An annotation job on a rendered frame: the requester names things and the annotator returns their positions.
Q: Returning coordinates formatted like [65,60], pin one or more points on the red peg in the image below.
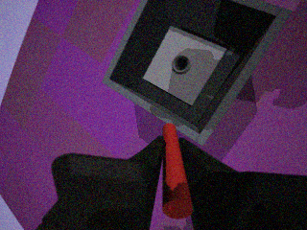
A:
[176,198]

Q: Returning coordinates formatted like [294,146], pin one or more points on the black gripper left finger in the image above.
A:
[133,181]

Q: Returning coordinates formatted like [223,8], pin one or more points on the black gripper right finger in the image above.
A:
[223,198]

